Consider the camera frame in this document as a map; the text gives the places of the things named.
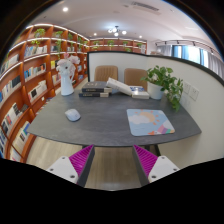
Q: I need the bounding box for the orange wooden bookshelf unit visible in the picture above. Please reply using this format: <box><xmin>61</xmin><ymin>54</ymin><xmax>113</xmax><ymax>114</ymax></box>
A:
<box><xmin>0</xmin><ymin>23</ymin><xmax>148</xmax><ymax>164</ymax></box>

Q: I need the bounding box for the thick white book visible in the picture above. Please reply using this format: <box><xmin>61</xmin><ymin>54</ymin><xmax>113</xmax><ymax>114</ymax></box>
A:
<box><xmin>105</xmin><ymin>77</ymin><xmax>134</xmax><ymax>97</ymax></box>

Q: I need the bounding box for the white computer mouse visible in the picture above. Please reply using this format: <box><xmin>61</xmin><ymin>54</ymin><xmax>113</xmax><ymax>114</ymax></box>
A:
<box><xmin>64</xmin><ymin>108</ymin><xmax>82</xmax><ymax>123</ymax></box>

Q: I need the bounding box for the window with sheer curtains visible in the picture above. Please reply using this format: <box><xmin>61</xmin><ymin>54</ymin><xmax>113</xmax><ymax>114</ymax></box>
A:
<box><xmin>156</xmin><ymin>39</ymin><xmax>224</xmax><ymax>79</ymax></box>

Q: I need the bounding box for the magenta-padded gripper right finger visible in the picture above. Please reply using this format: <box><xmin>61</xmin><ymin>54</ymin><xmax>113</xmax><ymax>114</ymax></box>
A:
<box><xmin>132</xmin><ymin>144</ymin><xmax>180</xmax><ymax>187</ymax></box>

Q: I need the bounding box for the pastel cloud print mouse pad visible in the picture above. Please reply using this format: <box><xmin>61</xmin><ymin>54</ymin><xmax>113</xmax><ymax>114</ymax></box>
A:
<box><xmin>126</xmin><ymin>108</ymin><xmax>176</xmax><ymax>137</ymax></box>

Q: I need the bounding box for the blue and white cover book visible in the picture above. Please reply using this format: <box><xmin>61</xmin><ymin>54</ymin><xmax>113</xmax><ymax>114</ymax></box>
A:
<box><xmin>129</xmin><ymin>85</ymin><xmax>151</xmax><ymax>100</ymax></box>

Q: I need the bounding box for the white ceramic pitcher vase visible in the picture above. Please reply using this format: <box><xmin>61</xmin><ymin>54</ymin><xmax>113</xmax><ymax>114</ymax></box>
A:
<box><xmin>60</xmin><ymin>70</ymin><xmax>75</xmax><ymax>97</ymax></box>

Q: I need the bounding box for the multi-bulb ceiling lamp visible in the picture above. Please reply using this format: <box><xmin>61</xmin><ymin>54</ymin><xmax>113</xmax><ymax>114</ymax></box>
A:
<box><xmin>107</xmin><ymin>25</ymin><xmax>128</xmax><ymax>38</ymax></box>

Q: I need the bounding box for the tan upholstered chair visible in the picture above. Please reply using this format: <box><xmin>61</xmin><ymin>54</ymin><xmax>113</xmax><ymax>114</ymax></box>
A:
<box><xmin>93</xmin><ymin>65</ymin><xmax>119</xmax><ymax>83</ymax></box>
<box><xmin>123</xmin><ymin>67</ymin><xmax>149</xmax><ymax>91</ymax></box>

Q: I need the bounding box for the white ceiling air vent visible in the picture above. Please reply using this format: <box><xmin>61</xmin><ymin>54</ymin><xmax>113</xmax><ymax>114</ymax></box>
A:
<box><xmin>121</xmin><ymin>1</ymin><xmax>161</xmax><ymax>14</ymax></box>

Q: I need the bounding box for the thick dark hardcover book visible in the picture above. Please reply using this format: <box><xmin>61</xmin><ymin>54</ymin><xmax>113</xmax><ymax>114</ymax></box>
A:
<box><xmin>81</xmin><ymin>80</ymin><xmax>113</xmax><ymax>94</ymax></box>
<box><xmin>78</xmin><ymin>91</ymin><xmax>110</xmax><ymax>99</ymax></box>

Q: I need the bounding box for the green trailing pothos plant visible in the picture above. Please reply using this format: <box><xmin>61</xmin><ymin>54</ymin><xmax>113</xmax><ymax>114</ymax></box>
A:
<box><xmin>140</xmin><ymin>65</ymin><xmax>184</xmax><ymax>113</ymax></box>

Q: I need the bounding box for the white wall socket plate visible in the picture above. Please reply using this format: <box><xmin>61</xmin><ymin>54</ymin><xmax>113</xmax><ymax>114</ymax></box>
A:
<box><xmin>188</xmin><ymin>85</ymin><xmax>200</xmax><ymax>102</ymax></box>
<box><xmin>182</xmin><ymin>80</ymin><xmax>192</xmax><ymax>95</ymax></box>

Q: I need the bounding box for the white plant pot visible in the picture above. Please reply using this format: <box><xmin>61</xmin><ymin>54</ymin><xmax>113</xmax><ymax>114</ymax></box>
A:
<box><xmin>146</xmin><ymin>81</ymin><xmax>165</xmax><ymax>101</ymax></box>

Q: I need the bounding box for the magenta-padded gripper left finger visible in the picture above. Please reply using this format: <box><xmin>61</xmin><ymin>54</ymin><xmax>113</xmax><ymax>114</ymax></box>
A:
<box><xmin>46</xmin><ymin>144</ymin><xmax>96</xmax><ymax>188</ymax></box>

